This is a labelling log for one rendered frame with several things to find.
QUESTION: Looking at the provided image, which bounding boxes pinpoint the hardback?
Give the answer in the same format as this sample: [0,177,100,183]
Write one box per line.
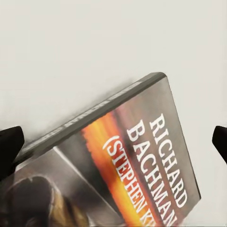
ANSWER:
[0,72,201,227]

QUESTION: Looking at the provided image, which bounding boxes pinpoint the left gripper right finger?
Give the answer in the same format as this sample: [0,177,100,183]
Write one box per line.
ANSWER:
[212,126,227,164]

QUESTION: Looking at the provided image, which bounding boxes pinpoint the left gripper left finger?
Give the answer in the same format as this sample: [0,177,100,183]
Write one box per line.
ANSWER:
[0,126,25,182]

